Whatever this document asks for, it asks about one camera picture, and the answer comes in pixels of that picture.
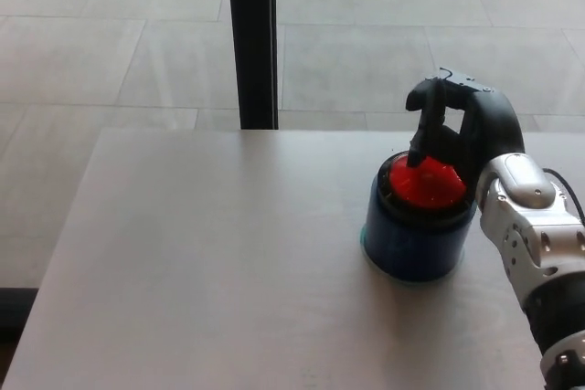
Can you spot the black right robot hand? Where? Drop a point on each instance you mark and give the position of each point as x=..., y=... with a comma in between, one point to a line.
x=491, y=123

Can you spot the red button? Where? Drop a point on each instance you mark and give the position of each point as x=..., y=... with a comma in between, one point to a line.
x=411, y=244

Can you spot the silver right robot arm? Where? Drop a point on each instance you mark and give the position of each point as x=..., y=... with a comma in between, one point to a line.
x=530, y=207

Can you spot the black vertical post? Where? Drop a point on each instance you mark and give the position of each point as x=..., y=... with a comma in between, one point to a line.
x=253, y=43

